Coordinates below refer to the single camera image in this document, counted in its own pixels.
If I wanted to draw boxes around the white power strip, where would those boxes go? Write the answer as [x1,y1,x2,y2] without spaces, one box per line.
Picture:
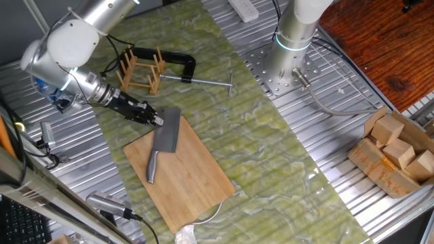
[226,0,260,24]

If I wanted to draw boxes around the small black object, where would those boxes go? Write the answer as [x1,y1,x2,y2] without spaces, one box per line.
[401,0,425,14]

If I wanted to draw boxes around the black C-clamp with steel screw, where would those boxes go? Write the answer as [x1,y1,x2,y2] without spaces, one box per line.
[118,46,235,98]

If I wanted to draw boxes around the black keyboard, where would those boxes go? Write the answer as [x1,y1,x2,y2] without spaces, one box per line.
[0,196,52,244]

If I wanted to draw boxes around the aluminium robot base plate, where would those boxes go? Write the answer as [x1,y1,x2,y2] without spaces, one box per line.
[242,43,323,96]

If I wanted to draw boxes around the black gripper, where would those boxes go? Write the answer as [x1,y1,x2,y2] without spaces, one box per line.
[104,88,165,127]

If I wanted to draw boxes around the slanted aluminium pole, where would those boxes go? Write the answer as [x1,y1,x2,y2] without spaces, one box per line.
[22,0,50,35]

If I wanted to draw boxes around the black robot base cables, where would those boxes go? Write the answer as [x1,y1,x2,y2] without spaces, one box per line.
[271,0,283,41]

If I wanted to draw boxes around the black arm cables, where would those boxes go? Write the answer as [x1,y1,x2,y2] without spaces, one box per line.
[33,6,136,108]

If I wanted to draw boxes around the brown cardboard box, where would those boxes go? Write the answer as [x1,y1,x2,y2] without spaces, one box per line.
[347,105,434,199]

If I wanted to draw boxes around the large light wooden block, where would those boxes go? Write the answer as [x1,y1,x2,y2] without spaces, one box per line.
[47,233,74,244]

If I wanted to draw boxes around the silver ribbed handheld device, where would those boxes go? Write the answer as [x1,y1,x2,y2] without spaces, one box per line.
[85,190,132,220]

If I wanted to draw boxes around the aluminium frame bar with bracket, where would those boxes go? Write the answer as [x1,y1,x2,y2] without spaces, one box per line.
[0,145,136,244]

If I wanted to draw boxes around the bamboo cutting board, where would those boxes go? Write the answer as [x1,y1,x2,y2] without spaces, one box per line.
[123,115,237,234]

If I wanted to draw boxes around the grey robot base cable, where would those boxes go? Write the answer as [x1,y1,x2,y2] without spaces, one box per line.
[291,67,380,117]

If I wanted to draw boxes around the orange cable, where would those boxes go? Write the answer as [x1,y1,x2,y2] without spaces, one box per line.
[0,115,17,159]

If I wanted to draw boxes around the green marble pattern mat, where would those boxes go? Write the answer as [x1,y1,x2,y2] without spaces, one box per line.
[66,0,376,244]

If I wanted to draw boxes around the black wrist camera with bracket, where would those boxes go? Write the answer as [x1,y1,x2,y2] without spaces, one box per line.
[52,94,85,115]

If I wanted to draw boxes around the crumpled white tissue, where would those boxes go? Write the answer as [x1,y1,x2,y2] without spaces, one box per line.
[174,225,198,244]

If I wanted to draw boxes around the light wooden cube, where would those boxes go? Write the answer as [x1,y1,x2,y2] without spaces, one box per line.
[405,150,434,182]
[382,138,416,170]
[370,115,405,146]

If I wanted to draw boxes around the stainless steel cleaver knife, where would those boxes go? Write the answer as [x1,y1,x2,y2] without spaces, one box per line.
[145,107,182,184]

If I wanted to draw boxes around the wooden knife rack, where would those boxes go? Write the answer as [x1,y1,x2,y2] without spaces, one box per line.
[115,45,166,96]

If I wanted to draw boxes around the small camera on metal mount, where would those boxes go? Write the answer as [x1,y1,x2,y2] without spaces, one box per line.
[35,121,71,170]

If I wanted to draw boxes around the black device cable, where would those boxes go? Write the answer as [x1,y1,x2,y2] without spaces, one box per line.
[123,208,160,244]

